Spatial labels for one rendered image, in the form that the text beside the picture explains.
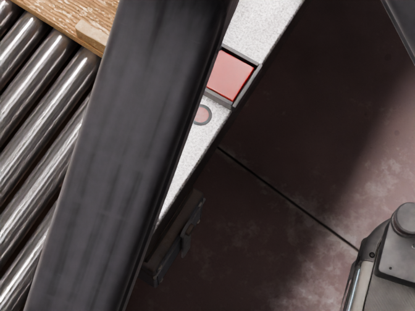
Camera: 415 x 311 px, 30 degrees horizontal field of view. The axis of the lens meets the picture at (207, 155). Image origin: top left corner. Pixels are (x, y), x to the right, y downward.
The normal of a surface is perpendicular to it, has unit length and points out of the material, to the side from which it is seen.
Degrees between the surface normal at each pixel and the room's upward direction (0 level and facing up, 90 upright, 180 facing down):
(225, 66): 0
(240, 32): 0
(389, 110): 0
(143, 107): 39
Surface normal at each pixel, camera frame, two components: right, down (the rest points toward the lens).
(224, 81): 0.04, -0.35
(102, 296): -0.11, 0.30
